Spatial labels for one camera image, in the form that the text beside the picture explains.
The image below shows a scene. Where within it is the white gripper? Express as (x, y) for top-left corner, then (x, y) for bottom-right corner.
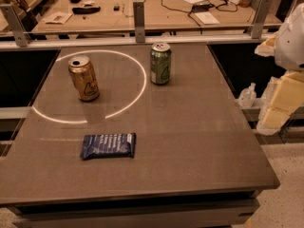
(255, 4), (304, 135)

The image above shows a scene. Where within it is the blue rxbar wrapper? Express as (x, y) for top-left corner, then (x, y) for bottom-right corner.
(80, 133), (136, 160)

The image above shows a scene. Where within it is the background wooden table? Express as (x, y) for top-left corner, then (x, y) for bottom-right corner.
(33, 0), (256, 34)

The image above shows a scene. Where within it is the black power adapter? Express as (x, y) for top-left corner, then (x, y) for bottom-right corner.
(192, 3), (212, 12)

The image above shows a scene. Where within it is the green soda can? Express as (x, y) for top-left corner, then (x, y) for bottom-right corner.
(150, 43), (171, 85)

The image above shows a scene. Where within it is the gold soda can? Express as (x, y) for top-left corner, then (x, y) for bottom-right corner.
(68, 55), (100, 102)

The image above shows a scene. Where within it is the black handheld device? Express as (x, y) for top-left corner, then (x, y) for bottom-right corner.
(72, 7), (101, 14)

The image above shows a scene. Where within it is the paper card left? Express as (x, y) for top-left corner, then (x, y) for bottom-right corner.
(44, 11), (72, 25)

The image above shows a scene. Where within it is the right metal rail bracket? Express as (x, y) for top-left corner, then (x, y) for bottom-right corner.
(249, 0), (273, 39)

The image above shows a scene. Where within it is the metal rail bracket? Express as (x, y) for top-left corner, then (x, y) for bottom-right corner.
(133, 1), (145, 43)
(0, 4), (30, 48)
(249, 0), (273, 39)

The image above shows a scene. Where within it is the black cable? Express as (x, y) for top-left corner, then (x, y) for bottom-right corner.
(161, 0), (238, 27)

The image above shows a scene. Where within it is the middle metal rail bracket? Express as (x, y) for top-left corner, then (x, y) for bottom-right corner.
(133, 1), (145, 43)

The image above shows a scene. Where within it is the left metal rail bracket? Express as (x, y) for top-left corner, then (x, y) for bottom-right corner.
(0, 4), (30, 48)

